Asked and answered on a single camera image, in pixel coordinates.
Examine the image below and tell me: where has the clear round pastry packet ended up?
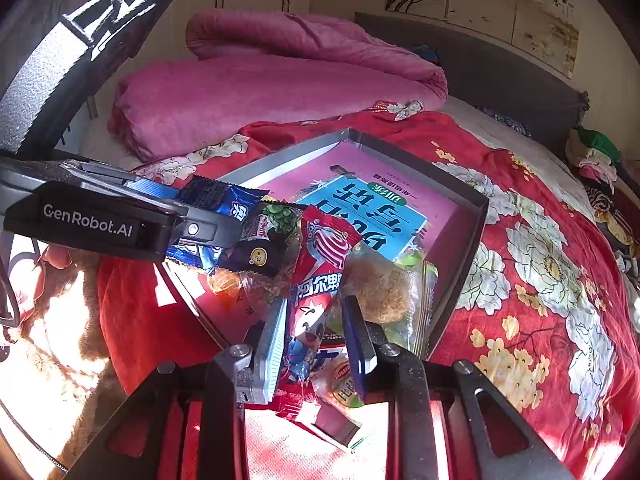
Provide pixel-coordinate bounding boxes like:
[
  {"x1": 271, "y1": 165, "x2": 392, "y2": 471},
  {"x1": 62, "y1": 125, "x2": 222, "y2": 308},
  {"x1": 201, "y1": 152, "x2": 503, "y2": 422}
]
[{"x1": 309, "y1": 347, "x2": 363, "y2": 413}]

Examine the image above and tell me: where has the dark blue snack packet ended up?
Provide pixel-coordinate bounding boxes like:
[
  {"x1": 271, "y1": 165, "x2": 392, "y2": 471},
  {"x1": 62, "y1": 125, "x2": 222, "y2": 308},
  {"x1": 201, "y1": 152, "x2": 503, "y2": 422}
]
[{"x1": 166, "y1": 177, "x2": 268, "y2": 273}]

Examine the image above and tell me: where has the orange long cracker packet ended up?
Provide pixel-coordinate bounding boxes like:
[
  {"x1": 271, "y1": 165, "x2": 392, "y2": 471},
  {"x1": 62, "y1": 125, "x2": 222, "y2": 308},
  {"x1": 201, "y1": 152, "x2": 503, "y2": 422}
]
[{"x1": 207, "y1": 268, "x2": 280, "y2": 314}]

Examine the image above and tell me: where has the black green pea snack packet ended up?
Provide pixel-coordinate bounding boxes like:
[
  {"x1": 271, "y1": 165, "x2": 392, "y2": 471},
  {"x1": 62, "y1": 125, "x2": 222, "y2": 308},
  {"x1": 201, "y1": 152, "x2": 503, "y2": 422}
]
[{"x1": 217, "y1": 200, "x2": 305, "y2": 278}]

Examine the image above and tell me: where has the clear shredded snack packet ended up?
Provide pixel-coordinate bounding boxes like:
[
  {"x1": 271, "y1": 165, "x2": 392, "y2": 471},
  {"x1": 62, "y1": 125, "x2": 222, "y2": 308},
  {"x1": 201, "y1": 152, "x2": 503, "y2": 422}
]
[{"x1": 342, "y1": 243, "x2": 438, "y2": 359}]

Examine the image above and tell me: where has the red candy packet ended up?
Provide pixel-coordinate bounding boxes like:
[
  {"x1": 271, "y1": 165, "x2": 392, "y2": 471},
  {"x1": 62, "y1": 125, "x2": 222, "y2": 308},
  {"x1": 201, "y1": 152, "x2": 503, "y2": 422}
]
[{"x1": 274, "y1": 206, "x2": 361, "y2": 420}]

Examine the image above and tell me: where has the person's left hand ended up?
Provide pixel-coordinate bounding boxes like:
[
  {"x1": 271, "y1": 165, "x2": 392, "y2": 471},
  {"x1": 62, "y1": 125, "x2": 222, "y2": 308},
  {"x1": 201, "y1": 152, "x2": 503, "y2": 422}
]
[{"x1": 37, "y1": 245, "x2": 73, "y2": 270}]

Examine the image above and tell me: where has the pink and blue book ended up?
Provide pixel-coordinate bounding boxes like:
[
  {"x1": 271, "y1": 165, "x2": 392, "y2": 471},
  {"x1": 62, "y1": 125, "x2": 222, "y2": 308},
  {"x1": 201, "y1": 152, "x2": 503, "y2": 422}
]
[{"x1": 188, "y1": 140, "x2": 461, "y2": 331}]

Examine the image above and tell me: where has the pink plush blanket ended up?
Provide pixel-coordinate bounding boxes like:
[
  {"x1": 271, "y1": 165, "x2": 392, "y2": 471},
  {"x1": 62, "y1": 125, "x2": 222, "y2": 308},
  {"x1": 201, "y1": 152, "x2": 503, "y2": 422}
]
[{"x1": 107, "y1": 9, "x2": 448, "y2": 162}]

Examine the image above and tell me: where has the red floral quilt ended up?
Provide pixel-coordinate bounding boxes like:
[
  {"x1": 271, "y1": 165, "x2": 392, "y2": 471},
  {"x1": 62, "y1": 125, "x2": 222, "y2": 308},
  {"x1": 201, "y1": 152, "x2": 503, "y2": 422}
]
[{"x1": 98, "y1": 102, "x2": 639, "y2": 479}]

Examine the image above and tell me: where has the pile of folded clothes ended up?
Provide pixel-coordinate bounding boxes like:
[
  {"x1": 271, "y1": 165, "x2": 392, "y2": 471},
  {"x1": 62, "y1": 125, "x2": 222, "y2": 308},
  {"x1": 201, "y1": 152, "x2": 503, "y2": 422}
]
[{"x1": 565, "y1": 126, "x2": 639, "y2": 258}]

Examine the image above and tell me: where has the dark bed headboard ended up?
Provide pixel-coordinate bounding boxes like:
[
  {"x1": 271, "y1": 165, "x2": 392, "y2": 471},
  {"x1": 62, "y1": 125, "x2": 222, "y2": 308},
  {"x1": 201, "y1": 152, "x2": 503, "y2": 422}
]
[{"x1": 355, "y1": 12, "x2": 589, "y2": 156}]

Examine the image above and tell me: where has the black cable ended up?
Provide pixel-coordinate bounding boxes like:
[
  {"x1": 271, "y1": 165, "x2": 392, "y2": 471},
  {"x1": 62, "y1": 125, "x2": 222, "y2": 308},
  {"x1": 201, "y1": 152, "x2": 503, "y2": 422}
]
[{"x1": 0, "y1": 234, "x2": 72, "y2": 476}]

